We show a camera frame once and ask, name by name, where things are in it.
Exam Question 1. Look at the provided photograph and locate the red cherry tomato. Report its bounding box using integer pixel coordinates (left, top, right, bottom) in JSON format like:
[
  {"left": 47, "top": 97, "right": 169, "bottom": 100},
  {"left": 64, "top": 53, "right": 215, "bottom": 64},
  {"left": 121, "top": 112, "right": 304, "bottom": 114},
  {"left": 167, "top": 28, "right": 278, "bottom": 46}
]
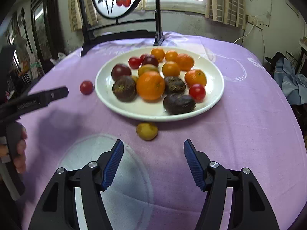
[
  {"left": 189, "top": 84, "right": 206, "bottom": 103},
  {"left": 80, "top": 80, "right": 94, "bottom": 95},
  {"left": 140, "top": 54, "right": 149, "bottom": 61},
  {"left": 128, "top": 57, "right": 142, "bottom": 70}
]

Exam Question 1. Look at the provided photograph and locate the large dark red plum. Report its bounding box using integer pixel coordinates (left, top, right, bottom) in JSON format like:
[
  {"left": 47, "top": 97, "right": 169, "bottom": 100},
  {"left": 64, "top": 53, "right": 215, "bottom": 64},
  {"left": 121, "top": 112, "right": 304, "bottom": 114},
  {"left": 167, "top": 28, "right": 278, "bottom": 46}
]
[{"left": 111, "top": 63, "right": 132, "bottom": 81}]

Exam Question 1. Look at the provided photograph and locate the small yellow-green fruit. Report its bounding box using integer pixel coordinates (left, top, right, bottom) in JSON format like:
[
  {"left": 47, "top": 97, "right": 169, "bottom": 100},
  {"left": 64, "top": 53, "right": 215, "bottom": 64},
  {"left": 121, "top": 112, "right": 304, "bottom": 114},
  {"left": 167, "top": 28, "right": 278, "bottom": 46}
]
[{"left": 136, "top": 122, "right": 158, "bottom": 141}]

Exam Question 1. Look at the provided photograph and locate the left hand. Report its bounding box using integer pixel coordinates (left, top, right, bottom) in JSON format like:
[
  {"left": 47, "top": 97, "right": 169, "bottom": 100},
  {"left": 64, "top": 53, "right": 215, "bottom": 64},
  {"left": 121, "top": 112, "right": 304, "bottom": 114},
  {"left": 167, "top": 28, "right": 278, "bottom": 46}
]
[{"left": 14, "top": 124, "right": 28, "bottom": 174}]

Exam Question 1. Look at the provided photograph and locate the white plastic bag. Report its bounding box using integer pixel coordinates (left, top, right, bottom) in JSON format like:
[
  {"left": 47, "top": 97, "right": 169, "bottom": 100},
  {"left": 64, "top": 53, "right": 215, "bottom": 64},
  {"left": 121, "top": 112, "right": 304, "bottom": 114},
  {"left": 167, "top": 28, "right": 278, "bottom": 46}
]
[{"left": 50, "top": 52, "right": 66, "bottom": 65}]

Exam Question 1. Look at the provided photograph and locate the dark wooden cabinet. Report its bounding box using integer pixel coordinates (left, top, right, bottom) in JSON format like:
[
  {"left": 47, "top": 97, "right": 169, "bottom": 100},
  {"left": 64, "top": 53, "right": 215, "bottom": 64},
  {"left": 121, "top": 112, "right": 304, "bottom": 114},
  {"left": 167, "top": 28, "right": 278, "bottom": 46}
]
[{"left": 30, "top": 0, "right": 64, "bottom": 73}]

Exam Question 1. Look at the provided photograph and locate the left beige curtain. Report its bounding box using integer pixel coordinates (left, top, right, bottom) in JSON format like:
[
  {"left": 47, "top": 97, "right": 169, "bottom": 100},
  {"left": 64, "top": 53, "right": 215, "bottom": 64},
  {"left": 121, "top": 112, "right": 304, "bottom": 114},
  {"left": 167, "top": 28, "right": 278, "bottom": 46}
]
[{"left": 67, "top": 0, "right": 99, "bottom": 32}]

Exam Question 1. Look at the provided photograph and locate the beige curtain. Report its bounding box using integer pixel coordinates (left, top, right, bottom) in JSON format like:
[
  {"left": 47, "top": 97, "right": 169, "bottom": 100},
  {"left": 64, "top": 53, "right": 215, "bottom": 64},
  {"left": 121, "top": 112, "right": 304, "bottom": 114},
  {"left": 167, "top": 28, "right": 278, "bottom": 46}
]
[
  {"left": 205, "top": 0, "right": 246, "bottom": 29},
  {"left": 67, "top": 0, "right": 99, "bottom": 32}
]

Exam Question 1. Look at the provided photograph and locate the yellow-green tomato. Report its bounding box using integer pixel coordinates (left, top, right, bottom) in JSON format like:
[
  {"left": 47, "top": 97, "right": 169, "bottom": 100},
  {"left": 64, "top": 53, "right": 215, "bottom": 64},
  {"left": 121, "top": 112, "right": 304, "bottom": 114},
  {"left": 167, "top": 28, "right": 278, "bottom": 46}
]
[{"left": 137, "top": 64, "right": 159, "bottom": 76}]

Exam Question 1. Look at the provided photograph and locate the large orange mandarin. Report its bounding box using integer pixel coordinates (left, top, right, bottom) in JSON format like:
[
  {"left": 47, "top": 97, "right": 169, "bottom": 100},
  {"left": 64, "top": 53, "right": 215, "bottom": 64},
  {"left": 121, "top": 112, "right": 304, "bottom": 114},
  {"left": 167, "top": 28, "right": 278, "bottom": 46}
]
[{"left": 136, "top": 72, "right": 165, "bottom": 101}]

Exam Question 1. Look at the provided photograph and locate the purple tablecloth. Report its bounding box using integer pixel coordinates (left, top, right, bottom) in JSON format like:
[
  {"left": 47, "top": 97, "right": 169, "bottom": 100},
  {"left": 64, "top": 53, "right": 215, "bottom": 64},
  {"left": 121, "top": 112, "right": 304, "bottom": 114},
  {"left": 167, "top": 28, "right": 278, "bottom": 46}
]
[{"left": 19, "top": 33, "right": 306, "bottom": 229}]

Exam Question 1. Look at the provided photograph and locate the white oval plate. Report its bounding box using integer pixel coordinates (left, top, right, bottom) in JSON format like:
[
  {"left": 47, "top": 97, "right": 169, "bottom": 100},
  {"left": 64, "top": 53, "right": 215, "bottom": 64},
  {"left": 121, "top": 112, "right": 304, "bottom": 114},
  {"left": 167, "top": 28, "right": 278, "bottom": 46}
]
[{"left": 95, "top": 47, "right": 225, "bottom": 122}]

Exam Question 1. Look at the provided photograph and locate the black framed round screen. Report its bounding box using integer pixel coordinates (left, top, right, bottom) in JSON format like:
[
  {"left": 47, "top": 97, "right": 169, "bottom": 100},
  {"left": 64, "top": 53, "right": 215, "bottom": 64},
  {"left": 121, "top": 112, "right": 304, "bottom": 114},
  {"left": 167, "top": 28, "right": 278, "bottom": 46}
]
[{"left": 78, "top": 0, "right": 164, "bottom": 57}]

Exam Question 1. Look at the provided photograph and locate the orange cherry tomato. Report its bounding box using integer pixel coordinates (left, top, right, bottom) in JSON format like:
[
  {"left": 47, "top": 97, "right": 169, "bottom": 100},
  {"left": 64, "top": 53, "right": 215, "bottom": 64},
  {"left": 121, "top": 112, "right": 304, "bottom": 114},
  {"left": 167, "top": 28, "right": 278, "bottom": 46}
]
[
  {"left": 150, "top": 48, "right": 165, "bottom": 63},
  {"left": 162, "top": 61, "right": 181, "bottom": 77},
  {"left": 164, "top": 50, "right": 178, "bottom": 62}
]

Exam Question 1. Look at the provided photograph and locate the blue clothes pile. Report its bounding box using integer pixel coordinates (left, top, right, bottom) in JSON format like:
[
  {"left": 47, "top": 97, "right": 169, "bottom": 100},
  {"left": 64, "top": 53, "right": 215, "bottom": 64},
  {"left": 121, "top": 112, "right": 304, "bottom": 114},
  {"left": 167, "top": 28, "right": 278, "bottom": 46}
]
[{"left": 273, "top": 57, "right": 307, "bottom": 105}]

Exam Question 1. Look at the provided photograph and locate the small orange mandarin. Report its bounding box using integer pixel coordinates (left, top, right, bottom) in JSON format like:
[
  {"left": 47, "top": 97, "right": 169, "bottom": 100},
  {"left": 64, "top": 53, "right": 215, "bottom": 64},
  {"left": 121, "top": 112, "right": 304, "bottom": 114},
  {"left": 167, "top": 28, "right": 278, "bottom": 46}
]
[{"left": 184, "top": 69, "right": 207, "bottom": 87}]

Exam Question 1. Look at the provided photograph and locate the right beige curtain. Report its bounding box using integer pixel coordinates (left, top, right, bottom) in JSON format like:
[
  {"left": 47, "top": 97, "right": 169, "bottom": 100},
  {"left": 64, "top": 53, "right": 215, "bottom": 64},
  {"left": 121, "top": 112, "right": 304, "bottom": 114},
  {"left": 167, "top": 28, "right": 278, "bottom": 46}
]
[{"left": 205, "top": 0, "right": 246, "bottom": 29}]

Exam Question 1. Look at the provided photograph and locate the white wall socket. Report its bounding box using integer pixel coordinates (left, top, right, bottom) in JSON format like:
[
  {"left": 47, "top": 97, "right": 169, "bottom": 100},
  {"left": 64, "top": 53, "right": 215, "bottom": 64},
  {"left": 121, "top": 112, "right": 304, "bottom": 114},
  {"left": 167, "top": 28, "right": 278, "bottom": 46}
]
[{"left": 246, "top": 16, "right": 264, "bottom": 30}]

